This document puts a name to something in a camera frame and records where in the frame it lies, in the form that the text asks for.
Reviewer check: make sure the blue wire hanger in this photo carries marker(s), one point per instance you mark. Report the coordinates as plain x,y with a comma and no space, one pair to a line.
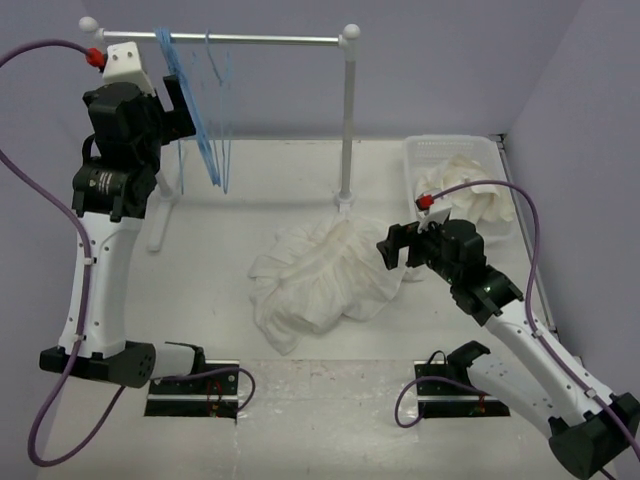
223,130

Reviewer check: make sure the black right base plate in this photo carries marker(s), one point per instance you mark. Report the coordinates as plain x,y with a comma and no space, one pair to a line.
437,399

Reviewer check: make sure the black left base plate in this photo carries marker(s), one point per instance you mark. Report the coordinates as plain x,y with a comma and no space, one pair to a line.
215,396

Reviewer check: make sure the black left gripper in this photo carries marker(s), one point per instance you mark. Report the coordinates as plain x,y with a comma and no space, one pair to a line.
177,122

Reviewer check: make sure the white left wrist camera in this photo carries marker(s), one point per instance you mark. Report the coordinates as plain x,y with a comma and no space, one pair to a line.
124,64

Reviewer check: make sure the white skirt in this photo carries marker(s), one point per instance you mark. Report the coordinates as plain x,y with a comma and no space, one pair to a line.
317,273

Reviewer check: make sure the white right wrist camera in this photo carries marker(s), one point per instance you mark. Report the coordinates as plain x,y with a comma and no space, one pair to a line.
430,210

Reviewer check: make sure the bundle of blue hangers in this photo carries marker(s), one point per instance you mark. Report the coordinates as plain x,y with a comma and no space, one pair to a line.
175,67

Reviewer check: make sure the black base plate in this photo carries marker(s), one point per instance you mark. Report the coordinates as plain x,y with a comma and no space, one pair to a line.
437,399
215,396

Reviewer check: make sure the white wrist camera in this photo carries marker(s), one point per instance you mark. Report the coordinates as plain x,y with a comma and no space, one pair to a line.
430,210
124,64

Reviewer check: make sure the white plastic basket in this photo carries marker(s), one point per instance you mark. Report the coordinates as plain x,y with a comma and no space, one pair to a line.
433,163

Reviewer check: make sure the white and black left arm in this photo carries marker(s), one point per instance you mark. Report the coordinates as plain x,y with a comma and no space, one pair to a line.
120,162

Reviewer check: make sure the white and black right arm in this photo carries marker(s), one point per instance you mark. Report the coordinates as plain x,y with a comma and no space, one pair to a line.
584,422

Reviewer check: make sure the white clothes rack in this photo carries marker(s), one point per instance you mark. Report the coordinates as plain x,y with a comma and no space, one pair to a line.
346,41

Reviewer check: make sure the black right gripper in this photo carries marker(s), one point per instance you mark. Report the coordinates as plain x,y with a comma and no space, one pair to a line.
399,234

